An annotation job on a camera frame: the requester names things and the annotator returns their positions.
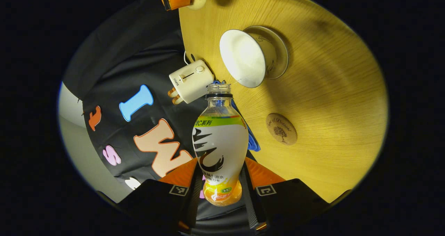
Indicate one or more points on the blue folded towel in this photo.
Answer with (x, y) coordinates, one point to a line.
(254, 142)

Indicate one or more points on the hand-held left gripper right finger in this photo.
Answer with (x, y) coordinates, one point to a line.
(251, 208)

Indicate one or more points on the white toaster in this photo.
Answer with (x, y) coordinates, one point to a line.
(191, 81)

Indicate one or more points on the white teacup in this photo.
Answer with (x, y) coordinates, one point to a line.
(243, 57)

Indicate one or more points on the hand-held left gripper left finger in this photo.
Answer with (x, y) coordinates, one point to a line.
(194, 208)

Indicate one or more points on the clear plastic water bottle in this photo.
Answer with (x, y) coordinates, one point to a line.
(220, 145)

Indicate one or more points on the round cork coaster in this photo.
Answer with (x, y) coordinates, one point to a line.
(281, 129)

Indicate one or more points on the toast slice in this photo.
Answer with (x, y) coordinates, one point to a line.
(177, 99)
(172, 92)

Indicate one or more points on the black backdrop cloth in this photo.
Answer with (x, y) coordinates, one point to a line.
(121, 55)

